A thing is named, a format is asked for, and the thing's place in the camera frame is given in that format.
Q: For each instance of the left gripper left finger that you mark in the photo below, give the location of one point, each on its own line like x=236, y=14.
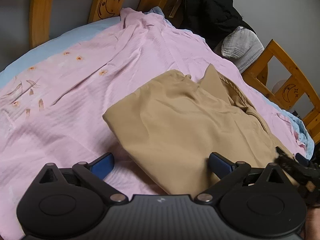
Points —
x=64, y=203

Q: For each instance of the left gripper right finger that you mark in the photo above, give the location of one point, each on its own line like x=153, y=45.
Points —
x=256, y=202

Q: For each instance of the tan trousers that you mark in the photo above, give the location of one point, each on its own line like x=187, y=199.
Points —
x=170, y=126

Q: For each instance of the pink bed sheet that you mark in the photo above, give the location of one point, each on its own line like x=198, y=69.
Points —
x=53, y=111

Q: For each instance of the grey white cloth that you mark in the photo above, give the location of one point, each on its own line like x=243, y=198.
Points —
x=242, y=47

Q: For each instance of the black jacket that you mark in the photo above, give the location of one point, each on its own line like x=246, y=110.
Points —
x=213, y=20

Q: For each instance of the wooden bed frame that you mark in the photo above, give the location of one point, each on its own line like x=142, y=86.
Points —
x=256, y=75

